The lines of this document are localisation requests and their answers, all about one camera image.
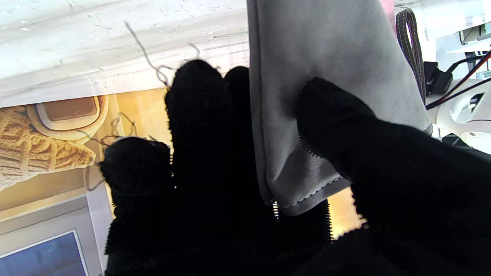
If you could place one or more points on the printed living room backdrop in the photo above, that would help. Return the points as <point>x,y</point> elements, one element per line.
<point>46,153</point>

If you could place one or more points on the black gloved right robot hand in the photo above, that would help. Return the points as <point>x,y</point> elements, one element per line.
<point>402,191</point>

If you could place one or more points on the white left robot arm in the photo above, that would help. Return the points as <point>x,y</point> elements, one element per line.
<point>464,115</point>

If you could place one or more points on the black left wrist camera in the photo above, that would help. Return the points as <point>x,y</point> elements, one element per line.
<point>437,78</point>

